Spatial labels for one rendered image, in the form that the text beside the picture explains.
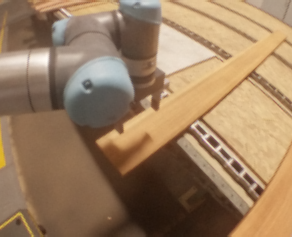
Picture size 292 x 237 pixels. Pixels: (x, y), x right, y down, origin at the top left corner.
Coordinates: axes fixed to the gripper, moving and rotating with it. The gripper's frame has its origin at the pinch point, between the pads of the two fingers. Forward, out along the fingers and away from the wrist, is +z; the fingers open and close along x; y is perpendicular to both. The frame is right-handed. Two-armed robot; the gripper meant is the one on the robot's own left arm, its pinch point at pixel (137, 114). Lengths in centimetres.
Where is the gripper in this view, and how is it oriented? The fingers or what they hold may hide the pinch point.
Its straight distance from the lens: 50.6
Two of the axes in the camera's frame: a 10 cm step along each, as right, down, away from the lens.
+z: -0.5, 6.2, 7.8
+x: 7.5, -4.9, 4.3
